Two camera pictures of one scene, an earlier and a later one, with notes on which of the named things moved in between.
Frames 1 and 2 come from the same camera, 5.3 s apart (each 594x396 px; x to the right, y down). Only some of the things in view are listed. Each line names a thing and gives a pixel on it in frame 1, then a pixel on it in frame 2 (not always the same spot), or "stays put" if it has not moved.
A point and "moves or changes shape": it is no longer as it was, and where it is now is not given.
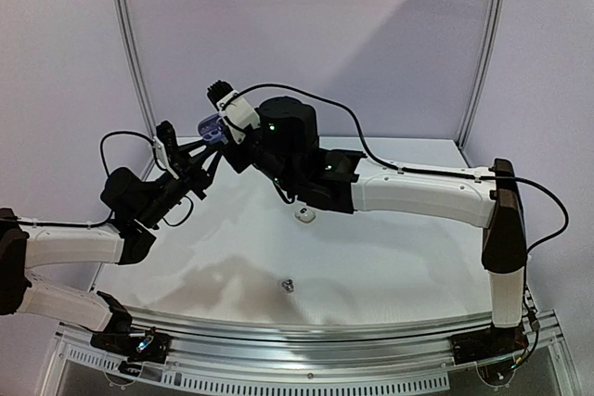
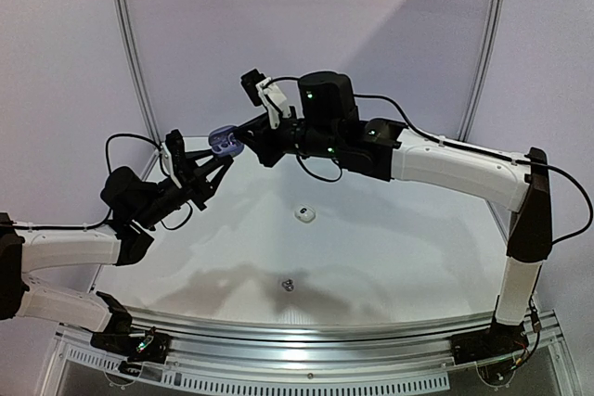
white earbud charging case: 304,214 stays put
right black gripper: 233,153 → 270,142
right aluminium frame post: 495,44 stays put
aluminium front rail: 403,342 stays put
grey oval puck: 211,127 moves or changes shape
